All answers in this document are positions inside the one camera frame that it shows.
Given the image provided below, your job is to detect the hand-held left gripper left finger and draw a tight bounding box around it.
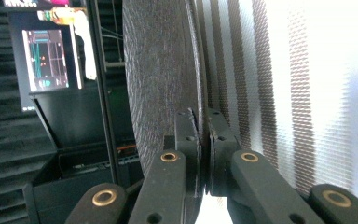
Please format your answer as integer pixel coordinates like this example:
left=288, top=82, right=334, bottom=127
left=129, top=107, right=203, bottom=224

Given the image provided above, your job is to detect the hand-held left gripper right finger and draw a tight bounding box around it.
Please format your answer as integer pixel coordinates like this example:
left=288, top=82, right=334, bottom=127
left=207, top=107, right=324, bottom=224

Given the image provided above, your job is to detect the dark round plate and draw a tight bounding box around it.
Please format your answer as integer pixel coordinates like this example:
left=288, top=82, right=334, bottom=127
left=122, top=0, right=210, bottom=224

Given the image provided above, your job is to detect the striped placemat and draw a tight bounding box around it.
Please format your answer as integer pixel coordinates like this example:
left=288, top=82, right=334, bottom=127
left=195, top=0, right=358, bottom=198

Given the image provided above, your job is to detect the black equipment case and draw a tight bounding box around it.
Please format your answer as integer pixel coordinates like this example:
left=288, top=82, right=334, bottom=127
left=22, top=85, right=145, bottom=224

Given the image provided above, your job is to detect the lit monitor screen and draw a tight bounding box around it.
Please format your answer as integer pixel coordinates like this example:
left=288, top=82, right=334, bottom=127
left=21, top=28, right=84, bottom=93

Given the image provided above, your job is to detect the black vertical post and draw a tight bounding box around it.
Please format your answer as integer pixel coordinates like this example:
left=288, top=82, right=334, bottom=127
left=85, top=0, right=121, bottom=185

